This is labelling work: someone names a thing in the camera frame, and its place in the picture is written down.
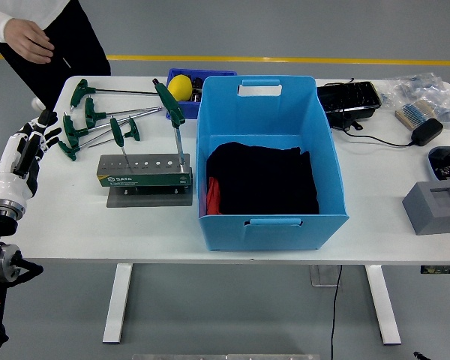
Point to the clear plastic component bags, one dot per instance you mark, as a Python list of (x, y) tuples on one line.
[(416, 88)]

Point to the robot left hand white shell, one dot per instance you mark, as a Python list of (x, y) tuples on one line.
[(11, 165)]

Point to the clear bracket under table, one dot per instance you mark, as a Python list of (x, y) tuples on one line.
[(320, 277)]

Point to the yellow foam ball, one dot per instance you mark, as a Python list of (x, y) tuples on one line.
[(180, 88)]

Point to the table height control panel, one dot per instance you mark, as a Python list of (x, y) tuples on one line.
[(442, 269)]

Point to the person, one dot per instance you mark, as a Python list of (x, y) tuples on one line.
[(78, 41)]

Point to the black parts in bin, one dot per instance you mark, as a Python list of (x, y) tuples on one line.
[(197, 84)]

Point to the black plastic tray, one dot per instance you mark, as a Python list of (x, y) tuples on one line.
[(348, 97)]

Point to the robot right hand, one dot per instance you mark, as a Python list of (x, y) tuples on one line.
[(422, 356)]

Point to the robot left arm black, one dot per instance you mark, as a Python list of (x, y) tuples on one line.
[(3, 262)]

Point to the green metal hex key stand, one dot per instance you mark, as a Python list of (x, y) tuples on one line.
[(142, 180)]

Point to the black cloth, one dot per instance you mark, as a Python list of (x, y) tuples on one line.
[(262, 180)]

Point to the grey hollow block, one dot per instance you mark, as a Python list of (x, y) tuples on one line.
[(423, 213)]

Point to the white table leg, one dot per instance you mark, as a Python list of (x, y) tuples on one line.
[(384, 307), (116, 307)]

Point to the taped resistor strip bundle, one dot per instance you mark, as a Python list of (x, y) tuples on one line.
[(412, 112)]

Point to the red cloth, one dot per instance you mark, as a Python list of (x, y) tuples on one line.
[(213, 195)]

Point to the small blue parts bin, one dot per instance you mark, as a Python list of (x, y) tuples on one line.
[(187, 110)]

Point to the light blue parts tray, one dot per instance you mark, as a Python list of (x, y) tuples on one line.
[(430, 165)]

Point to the black power adapter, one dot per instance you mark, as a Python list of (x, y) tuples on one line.
[(427, 131)]

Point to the large blue folding box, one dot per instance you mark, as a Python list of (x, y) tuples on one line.
[(277, 236)]

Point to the person's right hand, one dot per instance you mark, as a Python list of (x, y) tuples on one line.
[(26, 39)]

